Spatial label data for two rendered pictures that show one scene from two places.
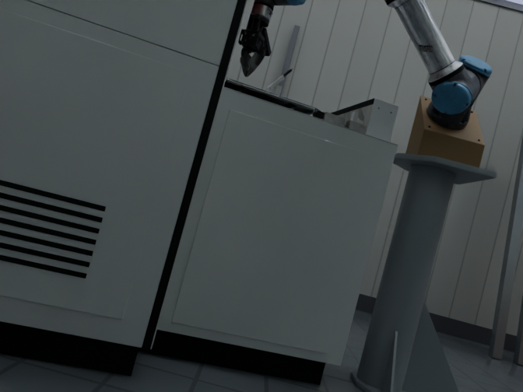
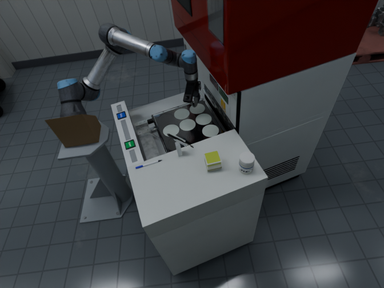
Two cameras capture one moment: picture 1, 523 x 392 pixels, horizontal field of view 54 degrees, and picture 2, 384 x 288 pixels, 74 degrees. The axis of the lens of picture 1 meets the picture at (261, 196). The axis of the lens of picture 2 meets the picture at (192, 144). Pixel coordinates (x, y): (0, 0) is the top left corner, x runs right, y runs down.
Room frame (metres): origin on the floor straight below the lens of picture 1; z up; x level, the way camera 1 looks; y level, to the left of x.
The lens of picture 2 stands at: (3.04, 0.13, 2.04)
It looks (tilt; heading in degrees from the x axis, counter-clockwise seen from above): 50 degrees down; 181
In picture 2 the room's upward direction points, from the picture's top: 9 degrees counter-clockwise
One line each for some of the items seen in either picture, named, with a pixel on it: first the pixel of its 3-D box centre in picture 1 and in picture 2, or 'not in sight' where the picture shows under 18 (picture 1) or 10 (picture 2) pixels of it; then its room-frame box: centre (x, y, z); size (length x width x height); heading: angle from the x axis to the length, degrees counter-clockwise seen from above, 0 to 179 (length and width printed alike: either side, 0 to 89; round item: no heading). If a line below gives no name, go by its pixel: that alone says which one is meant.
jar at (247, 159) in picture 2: not in sight; (246, 163); (2.35, 0.37, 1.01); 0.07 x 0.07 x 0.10
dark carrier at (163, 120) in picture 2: (257, 102); (187, 124); (1.93, 0.11, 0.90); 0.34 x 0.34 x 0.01; 15
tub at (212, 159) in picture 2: not in sight; (212, 161); (2.30, 0.21, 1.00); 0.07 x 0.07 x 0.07; 5
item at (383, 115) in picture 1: (347, 130); (128, 138); (1.96, -0.26, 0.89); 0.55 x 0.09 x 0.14; 15
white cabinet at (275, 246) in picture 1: (244, 230); (185, 182); (2.03, 0.03, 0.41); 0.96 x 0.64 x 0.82; 15
